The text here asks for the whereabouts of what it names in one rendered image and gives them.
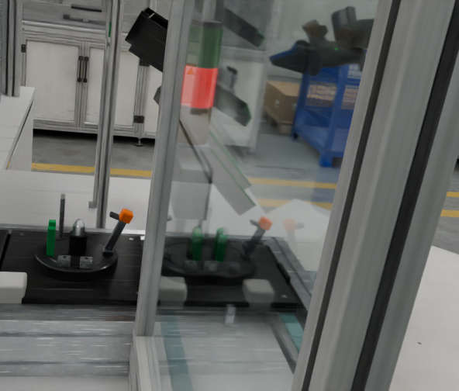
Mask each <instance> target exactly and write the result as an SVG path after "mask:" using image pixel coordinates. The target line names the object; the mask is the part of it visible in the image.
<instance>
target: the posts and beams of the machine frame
mask: <svg viewBox="0 0 459 391"><path fill-rule="evenodd" d="M21 45H22V0H9V63H8V97H13V96H14V97H16V98H18V97H19V96H20V71H21Z"/></svg>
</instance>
